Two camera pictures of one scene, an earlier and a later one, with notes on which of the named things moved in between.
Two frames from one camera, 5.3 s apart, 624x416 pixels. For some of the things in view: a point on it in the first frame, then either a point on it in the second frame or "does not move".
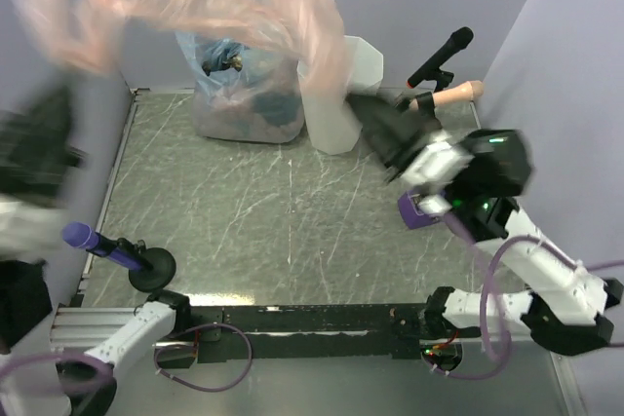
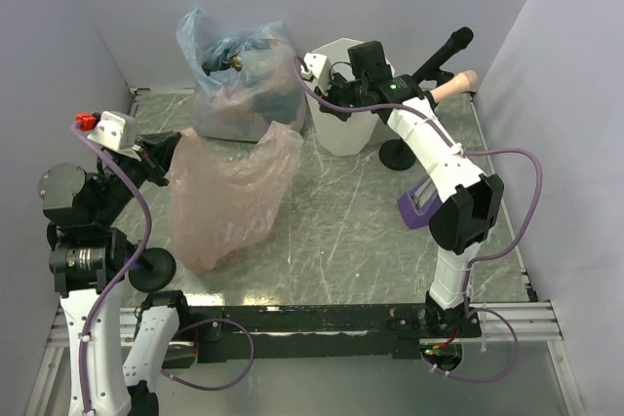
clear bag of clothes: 244,93 does not move
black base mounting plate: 374,333 does not move
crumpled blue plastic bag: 224,55 does not move
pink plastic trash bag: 93,0 to 222,208
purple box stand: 409,214 does not move
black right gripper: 381,125 to 330,96
